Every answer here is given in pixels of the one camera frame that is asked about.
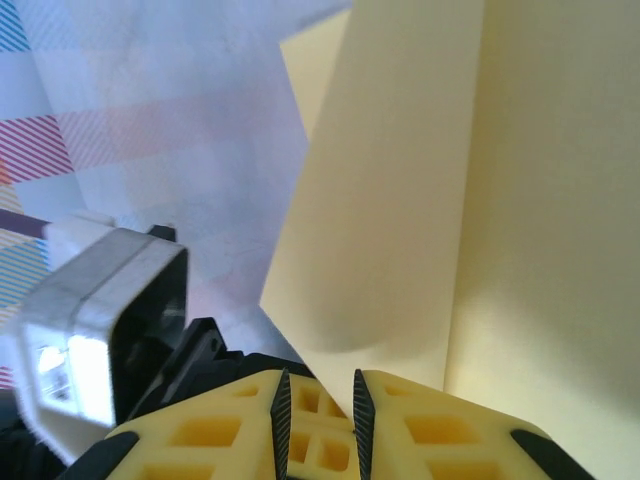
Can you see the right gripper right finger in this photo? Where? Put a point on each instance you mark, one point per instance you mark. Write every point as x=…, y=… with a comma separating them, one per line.
x=450, y=440

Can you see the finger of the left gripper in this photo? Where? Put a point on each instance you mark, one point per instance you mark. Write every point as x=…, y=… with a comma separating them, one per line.
x=320, y=425

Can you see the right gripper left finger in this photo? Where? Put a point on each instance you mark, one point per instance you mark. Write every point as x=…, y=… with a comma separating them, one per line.
x=200, y=440

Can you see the yellow paper sheet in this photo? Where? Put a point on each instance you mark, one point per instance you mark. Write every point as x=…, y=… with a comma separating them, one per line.
x=450, y=200

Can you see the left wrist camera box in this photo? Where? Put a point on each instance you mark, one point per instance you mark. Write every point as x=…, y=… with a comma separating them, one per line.
x=90, y=310

